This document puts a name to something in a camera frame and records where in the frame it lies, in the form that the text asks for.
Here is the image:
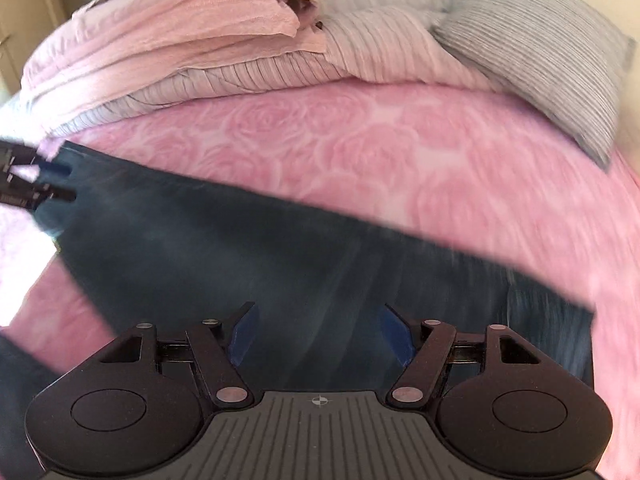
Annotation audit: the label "dark cloth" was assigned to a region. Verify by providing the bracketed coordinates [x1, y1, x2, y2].
[0, 332, 58, 443]

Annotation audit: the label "wooden door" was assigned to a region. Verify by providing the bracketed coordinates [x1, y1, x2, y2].
[0, 0, 66, 96]

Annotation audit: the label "blue denim jeans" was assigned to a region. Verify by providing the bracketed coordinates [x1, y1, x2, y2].
[32, 140, 598, 396]

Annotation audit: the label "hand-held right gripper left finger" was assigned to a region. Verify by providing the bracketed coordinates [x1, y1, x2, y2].
[65, 302, 261, 408]

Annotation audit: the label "pink floral blanket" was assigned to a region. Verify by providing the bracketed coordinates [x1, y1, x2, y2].
[0, 82, 640, 411]

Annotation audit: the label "grey plaid pillow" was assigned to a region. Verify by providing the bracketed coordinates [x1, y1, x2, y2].
[432, 0, 631, 168]

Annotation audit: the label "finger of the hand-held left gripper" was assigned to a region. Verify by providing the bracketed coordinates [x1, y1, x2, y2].
[29, 186, 78, 204]
[27, 156, 74, 177]

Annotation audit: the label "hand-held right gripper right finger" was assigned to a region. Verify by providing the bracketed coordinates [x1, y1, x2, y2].
[380, 304, 576, 406]

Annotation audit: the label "lilac striped quilt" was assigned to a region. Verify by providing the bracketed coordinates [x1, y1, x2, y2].
[45, 0, 501, 136]

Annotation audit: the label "pink towel blanket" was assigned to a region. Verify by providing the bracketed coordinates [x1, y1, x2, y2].
[22, 0, 326, 111]

